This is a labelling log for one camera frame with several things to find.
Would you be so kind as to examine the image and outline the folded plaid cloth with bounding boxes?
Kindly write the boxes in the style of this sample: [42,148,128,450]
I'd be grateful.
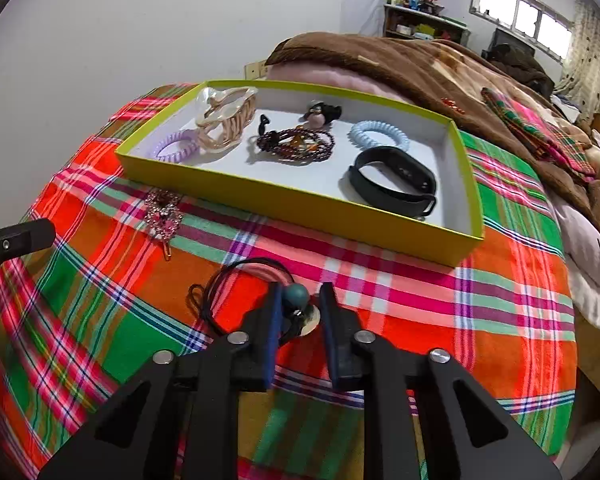
[481,88,596,182]

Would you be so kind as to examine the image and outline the dark clothes pile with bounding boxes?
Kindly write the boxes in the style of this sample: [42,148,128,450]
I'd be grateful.
[482,44,555,100]

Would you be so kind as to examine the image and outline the black smart wristband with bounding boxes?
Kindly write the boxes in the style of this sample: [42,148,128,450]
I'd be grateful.
[348,146,437,219]

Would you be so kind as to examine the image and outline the white floral quilt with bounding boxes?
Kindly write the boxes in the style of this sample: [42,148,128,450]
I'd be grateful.
[547,192,600,330]

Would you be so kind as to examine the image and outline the yellow-green shallow box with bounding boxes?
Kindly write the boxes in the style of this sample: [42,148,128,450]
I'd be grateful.
[116,80,486,266]

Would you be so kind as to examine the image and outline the colourful plaid cloth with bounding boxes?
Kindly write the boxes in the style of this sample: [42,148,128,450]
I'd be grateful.
[0,84,577,479]

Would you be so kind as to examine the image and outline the pink pillow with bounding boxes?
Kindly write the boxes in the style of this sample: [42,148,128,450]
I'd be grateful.
[266,62,412,104]

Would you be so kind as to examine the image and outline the light blue spiral hair tie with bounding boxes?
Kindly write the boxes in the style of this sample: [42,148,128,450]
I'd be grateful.
[348,119,411,152]

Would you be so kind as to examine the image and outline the beige hair claw clip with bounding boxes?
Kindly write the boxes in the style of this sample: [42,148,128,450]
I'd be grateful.
[195,87,258,153]

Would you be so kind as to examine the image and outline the floral curtain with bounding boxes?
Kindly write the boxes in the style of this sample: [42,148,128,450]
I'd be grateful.
[555,0,600,124]

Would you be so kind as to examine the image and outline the pink rhinestone hair clip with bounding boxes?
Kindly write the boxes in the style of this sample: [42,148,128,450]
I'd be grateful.
[144,188,184,261]

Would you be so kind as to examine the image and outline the dark wooden shelf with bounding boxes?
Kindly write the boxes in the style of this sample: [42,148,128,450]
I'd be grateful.
[382,3,470,46]

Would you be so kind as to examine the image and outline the wall power socket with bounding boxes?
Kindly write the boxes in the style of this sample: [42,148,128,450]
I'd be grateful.
[244,61,270,80]

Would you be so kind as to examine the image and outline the dark brown bead bracelet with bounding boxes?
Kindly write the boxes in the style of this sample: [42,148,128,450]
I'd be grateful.
[249,112,337,165]

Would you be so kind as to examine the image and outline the brown fleece blanket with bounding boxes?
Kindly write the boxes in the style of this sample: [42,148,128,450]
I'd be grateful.
[265,32,600,233]

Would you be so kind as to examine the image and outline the window with white frame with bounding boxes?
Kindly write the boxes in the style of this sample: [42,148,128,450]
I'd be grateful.
[469,0,572,63]

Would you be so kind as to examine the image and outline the purple spiral hair tie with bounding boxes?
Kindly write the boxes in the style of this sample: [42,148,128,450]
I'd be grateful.
[151,129,202,164]

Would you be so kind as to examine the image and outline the black elastic teal bead tie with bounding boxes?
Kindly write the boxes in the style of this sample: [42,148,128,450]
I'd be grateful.
[184,256,318,337]

